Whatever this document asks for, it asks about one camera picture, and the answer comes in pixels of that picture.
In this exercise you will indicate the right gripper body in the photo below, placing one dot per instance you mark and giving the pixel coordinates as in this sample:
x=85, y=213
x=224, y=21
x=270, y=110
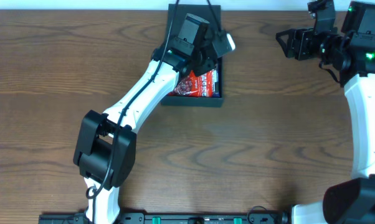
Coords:
x=300, y=43

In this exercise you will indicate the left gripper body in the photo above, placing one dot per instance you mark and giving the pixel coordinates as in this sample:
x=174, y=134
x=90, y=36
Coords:
x=204, y=66

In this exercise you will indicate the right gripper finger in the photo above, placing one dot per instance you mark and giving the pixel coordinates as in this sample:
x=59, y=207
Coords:
x=290, y=33
x=287, y=46

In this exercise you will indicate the red Hacks candy bag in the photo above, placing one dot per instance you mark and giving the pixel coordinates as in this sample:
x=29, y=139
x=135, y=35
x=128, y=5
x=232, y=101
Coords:
x=192, y=86

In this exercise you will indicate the dark green box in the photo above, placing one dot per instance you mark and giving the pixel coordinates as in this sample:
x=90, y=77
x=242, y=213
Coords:
x=204, y=12

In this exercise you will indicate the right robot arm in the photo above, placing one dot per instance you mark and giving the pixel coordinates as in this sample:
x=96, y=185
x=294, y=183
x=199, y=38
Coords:
x=348, y=55

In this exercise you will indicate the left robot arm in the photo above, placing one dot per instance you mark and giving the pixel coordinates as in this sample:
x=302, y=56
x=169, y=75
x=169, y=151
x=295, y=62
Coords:
x=106, y=144

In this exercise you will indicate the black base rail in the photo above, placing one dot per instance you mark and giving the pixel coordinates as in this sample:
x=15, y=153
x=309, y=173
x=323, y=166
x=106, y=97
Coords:
x=258, y=215

